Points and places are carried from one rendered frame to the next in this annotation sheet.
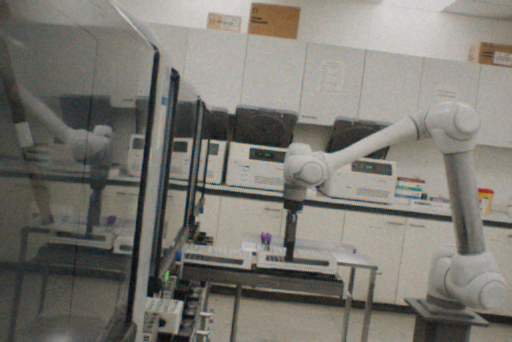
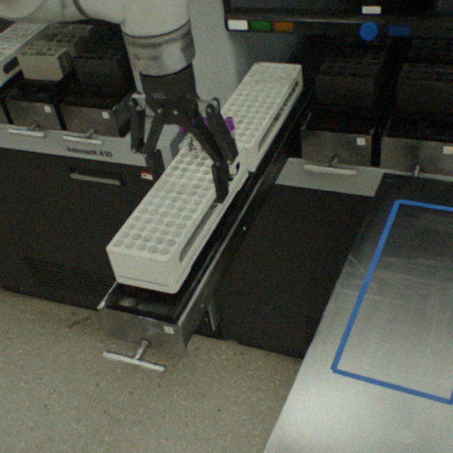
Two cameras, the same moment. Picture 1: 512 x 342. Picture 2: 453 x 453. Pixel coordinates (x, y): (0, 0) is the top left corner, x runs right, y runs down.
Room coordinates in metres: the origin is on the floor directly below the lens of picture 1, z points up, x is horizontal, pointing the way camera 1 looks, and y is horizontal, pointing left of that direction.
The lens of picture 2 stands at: (2.44, -0.85, 1.48)
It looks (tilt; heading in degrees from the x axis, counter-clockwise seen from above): 41 degrees down; 121
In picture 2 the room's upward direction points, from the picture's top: 10 degrees counter-clockwise
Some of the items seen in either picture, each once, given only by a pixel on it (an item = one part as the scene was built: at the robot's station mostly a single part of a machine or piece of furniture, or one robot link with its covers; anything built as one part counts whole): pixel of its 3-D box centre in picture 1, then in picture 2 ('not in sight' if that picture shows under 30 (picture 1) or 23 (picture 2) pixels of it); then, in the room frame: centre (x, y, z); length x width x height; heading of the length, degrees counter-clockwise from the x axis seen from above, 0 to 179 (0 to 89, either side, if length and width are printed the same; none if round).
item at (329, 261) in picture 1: (295, 259); (184, 207); (1.98, -0.20, 0.86); 0.30 x 0.10 x 0.06; 92
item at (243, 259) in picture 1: (211, 257); (255, 115); (1.97, 0.12, 0.83); 0.30 x 0.10 x 0.06; 92
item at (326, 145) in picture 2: not in sight; (373, 63); (2.11, 0.45, 0.78); 0.73 x 0.14 x 0.09; 92
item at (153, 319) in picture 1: (150, 333); not in sight; (1.10, 0.18, 0.85); 0.12 x 0.02 x 0.06; 3
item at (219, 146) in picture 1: (194, 142); not in sight; (4.55, 0.53, 1.22); 0.62 x 0.56 x 0.64; 0
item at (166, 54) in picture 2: (294, 192); (160, 44); (1.98, -0.17, 1.12); 0.09 x 0.09 x 0.06
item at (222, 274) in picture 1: (257, 276); (224, 195); (1.97, -0.06, 0.78); 0.73 x 0.14 x 0.09; 92
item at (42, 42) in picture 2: not in sight; (58, 52); (1.41, 0.26, 0.85); 0.12 x 0.02 x 0.06; 2
